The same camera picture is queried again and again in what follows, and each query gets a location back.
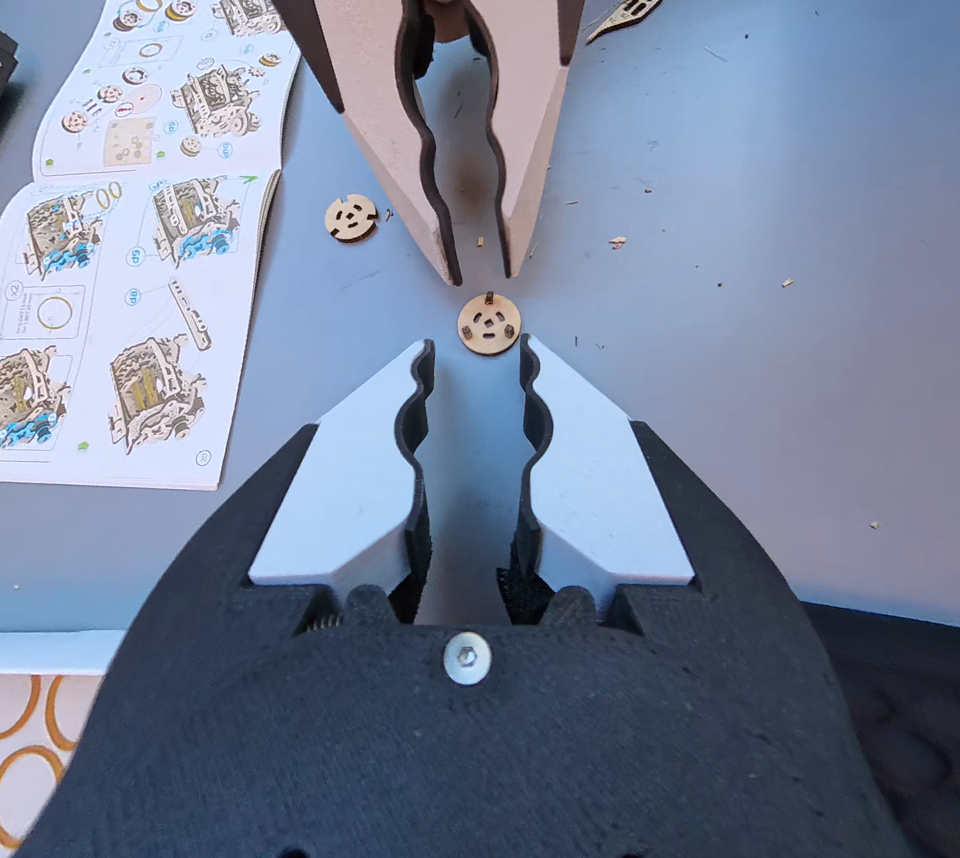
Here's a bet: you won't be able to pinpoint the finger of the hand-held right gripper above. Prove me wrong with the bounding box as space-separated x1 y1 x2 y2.
291 0 465 288
459 0 571 280

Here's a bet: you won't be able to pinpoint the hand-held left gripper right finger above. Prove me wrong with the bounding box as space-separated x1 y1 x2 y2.
496 333 697 625

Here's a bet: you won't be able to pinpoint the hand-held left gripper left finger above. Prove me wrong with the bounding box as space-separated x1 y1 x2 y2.
247 338 438 625

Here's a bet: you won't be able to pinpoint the wooden wheel disc with pegs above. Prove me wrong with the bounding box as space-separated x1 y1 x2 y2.
457 289 522 358

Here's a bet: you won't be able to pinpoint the grey desk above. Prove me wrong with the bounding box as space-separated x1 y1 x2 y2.
0 0 960 638

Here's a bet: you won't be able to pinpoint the ladder-shaped wooden scrap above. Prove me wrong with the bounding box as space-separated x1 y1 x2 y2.
585 0 667 45

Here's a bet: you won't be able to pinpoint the loose wooden slotted disc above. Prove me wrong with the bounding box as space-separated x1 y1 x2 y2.
324 194 379 246

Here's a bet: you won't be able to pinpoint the scattered small wood chips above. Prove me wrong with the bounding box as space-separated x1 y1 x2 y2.
378 0 882 533

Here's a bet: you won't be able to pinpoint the open assembly instruction booklet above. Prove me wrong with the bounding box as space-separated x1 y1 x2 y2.
0 0 303 492

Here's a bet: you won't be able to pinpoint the black model kit box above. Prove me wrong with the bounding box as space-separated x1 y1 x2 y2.
0 29 20 117

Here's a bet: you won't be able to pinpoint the white cardboard box tray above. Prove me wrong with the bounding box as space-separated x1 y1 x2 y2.
0 629 129 855

